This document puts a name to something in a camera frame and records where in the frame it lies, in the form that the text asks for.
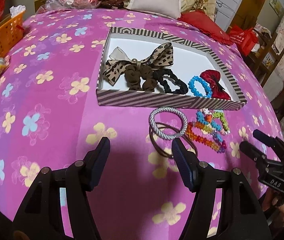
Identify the clear plastic bag of items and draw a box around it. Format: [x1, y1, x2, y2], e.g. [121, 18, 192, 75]
[43, 0, 100, 11]

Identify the orange bead bracelet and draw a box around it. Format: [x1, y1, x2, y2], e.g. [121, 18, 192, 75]
[185, 121, 227, 153]

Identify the orange plastic basket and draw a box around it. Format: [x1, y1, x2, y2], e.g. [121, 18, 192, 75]
[0, 12, 25, 57]

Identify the person's right hand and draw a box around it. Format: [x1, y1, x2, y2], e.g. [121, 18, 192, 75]
[262, 188, 284, 229]

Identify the multicolour flower bead bracelet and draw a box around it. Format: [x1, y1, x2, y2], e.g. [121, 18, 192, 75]
[195, 108, 231, 143]

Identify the red paper shopping bag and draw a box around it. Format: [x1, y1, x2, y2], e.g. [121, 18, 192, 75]
[229, 25, 258, 56]

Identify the red satin bow clip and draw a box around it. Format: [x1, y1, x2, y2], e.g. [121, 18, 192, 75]
[200, 70, 231, 100]

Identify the red cushion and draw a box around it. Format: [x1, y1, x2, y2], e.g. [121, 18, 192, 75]
[178, 10, 233, 46]

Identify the striped black white box tray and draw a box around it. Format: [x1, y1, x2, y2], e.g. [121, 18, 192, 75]
[96, 27, 247, 111]

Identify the light grey pillow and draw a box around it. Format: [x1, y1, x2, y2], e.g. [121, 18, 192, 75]
[127, 0, 182, 19]

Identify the blue bead bracelet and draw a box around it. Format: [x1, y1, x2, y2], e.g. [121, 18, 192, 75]
[188, 75, 213, 99]

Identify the dark brown thin hair tie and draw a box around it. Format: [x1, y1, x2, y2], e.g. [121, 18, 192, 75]
[148, 121, 199, 159]

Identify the leopard bow brown scrunchie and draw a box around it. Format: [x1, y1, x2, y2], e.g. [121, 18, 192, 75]
[103, 42, 173, 92]

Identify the wooden chair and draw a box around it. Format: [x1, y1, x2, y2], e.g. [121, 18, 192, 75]
[246, 29, 284, 87]

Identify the silver braided hair tie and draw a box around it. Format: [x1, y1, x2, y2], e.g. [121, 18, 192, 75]
[148, 107, 189, 141]

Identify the black scrunchie hair tie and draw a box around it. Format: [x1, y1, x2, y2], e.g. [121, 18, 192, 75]
[154, 68, 189, 95]

